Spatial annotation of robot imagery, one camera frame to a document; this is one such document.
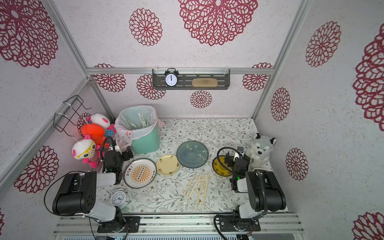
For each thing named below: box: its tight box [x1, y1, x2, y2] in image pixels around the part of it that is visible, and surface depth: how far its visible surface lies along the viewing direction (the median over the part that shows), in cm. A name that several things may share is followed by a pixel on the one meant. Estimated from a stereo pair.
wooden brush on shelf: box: [191, 78, 219, 88], surface depth 92 cm
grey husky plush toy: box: [249, 133, 277, 169], surface depth 85 cm
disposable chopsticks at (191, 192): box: [184, 173, 202, 205], surface depth 86 cm
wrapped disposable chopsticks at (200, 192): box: [195, 175, 205, 210], surface depth 86 cm
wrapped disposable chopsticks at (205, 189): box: [202, 175, 210, 209], surface depth 88 cm
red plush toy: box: [81, 123, 107, 147], surface depth 90 cm
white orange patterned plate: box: [123, 158, 157, 189], surface depth 94 cm
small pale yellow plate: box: [156, 154, 180, 176], surface depth 97 cm
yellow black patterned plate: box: [212, 155, 233, 177], surface depth 95 cm
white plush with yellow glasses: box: [72, 134, 101, 168], surface depth 82 cm
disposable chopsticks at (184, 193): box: [179, 174, 196, 205], surface depth 87 cm
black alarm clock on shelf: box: [164, 68, 179, 88], surface depth 92 cm
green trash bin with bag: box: [114, 105, 165, 154], surface depth 92 cm
